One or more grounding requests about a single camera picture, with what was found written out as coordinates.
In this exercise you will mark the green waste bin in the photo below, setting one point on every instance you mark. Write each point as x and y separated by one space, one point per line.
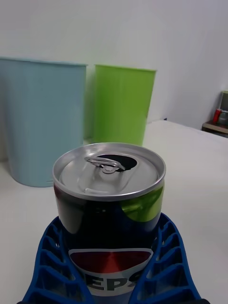
122 104

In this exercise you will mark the red container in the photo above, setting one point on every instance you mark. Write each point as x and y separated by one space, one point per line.
217 115

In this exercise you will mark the black drink can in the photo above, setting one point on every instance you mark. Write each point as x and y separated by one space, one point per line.
108 213

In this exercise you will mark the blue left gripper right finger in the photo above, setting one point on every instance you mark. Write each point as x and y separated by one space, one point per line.
171 268

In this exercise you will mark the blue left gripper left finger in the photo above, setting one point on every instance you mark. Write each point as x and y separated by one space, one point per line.
51 273

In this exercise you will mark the pale blue waste bin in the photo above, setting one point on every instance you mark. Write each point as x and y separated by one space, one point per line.
44 123

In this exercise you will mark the wooden side table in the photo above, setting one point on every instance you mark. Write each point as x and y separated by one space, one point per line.
215 128

